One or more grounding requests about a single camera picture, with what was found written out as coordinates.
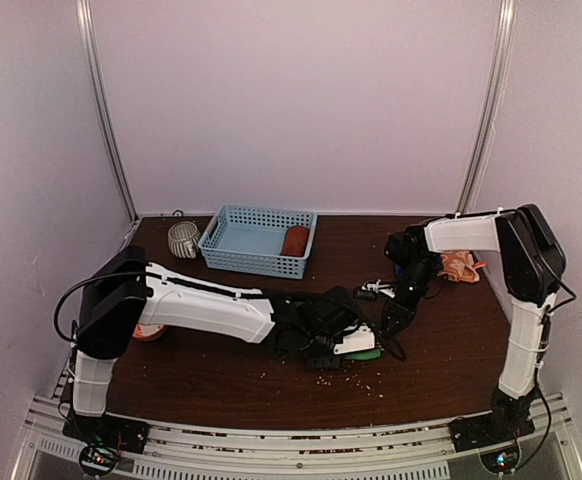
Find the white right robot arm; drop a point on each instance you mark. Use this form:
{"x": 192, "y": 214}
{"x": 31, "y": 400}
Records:
{"x": 533, "y": 264}

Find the light blue perforated basket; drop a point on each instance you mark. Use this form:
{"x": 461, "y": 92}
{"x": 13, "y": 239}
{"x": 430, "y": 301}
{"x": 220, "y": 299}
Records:
{"x": 247, "y": 239}

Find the left aluminium corner post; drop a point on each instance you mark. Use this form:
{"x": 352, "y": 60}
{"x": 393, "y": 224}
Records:
{"x": 88, "y": 37}

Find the green towel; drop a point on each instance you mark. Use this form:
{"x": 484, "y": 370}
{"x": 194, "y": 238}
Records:
{"x": 366, "y": 355}

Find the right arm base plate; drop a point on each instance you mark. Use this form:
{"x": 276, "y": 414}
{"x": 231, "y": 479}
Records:
{"x": 468, "y": 433}

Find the orange patterned bowl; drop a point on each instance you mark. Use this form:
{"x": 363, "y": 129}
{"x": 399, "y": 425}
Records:
{"x": 148, "y": 333}

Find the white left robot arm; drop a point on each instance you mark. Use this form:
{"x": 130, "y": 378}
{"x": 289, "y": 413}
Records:
{"x": 129, "y": 291}

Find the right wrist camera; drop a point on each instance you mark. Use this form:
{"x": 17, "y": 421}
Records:
{"x": 370, "y": 291}

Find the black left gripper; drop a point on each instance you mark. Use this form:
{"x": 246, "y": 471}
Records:
{"x": 316, "y": 363}

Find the rust brown towel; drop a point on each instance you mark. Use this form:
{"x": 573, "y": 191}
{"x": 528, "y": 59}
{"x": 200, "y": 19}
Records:
{"x": 295, "y": 241}

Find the aluminium corner post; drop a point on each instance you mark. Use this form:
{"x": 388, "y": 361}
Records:
{"x": 493, "y": 95}
{"x": 88, "y": 37}

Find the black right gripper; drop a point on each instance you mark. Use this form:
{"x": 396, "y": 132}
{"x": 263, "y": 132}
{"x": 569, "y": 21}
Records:
{"x": 401, "y": 313}

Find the striped ceramic cup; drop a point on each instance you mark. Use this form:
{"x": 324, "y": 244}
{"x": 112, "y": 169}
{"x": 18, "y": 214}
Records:
{"x": 183, "y": 239}

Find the aluminium front rail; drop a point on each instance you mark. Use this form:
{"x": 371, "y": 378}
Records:
{"x": 421, "y": 450}

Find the right aluminium corner post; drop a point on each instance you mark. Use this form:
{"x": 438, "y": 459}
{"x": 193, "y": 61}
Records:
{"x": 493, "y": 95}

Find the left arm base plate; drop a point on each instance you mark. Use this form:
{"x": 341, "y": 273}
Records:
{"x": 117, "y": 433}

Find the white cloth under green towel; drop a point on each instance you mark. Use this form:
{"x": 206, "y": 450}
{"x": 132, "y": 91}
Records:
{"x": 460, "y": 266}

